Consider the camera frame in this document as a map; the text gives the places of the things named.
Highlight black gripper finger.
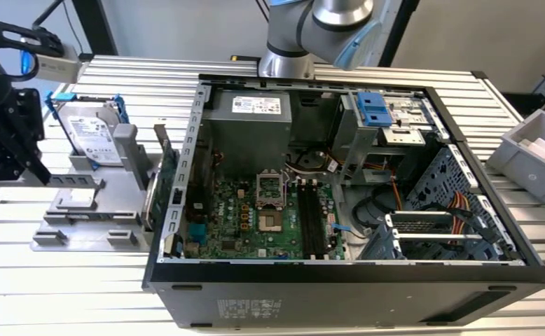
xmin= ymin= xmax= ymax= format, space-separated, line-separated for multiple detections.
xmin=4 ymin=87 xmax=47 ymax=155
xmin=0 ymin=120 xmax=54 ymax=188

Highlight RAM stick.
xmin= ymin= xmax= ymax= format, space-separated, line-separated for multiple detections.
xmin=46 ymin=211 xmax=141 ymax=222
xmin=18 ymin=171 xmax=107 ymax=189

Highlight black RAM slot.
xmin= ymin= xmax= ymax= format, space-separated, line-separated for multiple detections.
xmin=298 ymin=180 xmax=316 ymax=260
xmin=309 ymin=180 xmax=328 ymax=260
xmin=304 ymin=180 xmax=321 ymax=260

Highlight hard disk in blue carrier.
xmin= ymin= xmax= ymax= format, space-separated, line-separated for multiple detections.
xmin=42 ymin=90 xmax=131 ymax=169

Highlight silver CPU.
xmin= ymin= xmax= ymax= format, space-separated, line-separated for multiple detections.
xmin=70 ymin=187 xmax=101 ymax=202

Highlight grey parts rack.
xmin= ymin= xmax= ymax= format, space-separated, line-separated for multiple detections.
xmin=28 ymin=122 xmax=161 ymax=253

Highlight green graphics card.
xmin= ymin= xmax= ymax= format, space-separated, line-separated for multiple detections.
xmin=142 ymin=118 xmax=182 ymax=232

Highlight blue expansion slot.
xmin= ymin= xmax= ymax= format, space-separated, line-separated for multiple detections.
xmin=189 ymin=223 xmax=207 ymax=244

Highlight grey power supply unit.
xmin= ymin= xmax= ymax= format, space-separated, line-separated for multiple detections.
xmin=205 ymin=89 xmax=294 ymax=176

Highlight metal socket cover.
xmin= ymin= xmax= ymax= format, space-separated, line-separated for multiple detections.
xmin=256 ymin=169 xmax=286 ymax=208

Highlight CPU socket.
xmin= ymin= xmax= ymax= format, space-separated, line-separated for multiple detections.
xmin=257 ymin=209 xmax=286 ymax=234

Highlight green motherboard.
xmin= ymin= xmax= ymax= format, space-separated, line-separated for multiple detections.
xmin=181 ymin=174 xmax=348 ymax=260

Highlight metal drive cage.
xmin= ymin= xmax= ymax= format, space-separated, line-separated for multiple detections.
xmin=336 ymin=90 xmax=447 ymax=185

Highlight blue plastic drive latch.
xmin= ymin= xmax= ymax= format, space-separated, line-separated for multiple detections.
xmin=356 ymin=91 xmax=392 ymax=127

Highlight black open PC case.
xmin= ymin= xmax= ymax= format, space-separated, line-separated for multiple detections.
xmin=142 ymin=72 xmax=545 ymax=330

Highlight metal disk bay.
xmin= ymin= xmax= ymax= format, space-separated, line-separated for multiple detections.
xmin=360 ymin=209 xmax=493 ymax=260

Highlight grey storage bin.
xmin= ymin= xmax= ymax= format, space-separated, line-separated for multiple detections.
xmin=485 ymin=108 xmax=545 ymax=207

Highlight white block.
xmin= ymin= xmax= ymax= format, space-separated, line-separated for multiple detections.
xmin=519 ymin=137 xmax=545 ymax=158

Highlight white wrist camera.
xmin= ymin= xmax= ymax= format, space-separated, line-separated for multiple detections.
xmin=32 ymin=43 xmax=82 ymax=84

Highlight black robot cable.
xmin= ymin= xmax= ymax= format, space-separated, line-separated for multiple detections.
xmin=31 ymin=0 xmax=67 ymax=33

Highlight black frame post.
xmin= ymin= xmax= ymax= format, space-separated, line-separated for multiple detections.
xmin=377 ymin=0 xmax=421 ymax=69
xmin=69 ymin=0 xmax=121 ymax=57

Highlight wire locking lever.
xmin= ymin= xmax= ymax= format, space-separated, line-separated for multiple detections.
xmin=280 ymin=167 xmax=297 ymax=209

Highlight power supply wire bundle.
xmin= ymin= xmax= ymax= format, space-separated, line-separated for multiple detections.
xmin=285 ymin=145 xmax=348 ymax=176

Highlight thick black cable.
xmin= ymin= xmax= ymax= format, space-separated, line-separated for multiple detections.
xmin=352 ymin=194 xmax=397 ymax=241

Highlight orange drive power wires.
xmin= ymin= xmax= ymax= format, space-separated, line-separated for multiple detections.
xmin=364 ymin=157 xmax=393 ymax=172

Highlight red orange wire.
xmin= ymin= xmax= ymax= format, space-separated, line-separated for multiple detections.
xmin=390 ymin=176 xmax=405 ymax=211

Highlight orange yellow power wires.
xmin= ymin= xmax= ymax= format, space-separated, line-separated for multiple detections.
xmin=448 ymin=190 xmax=473 ymax=236

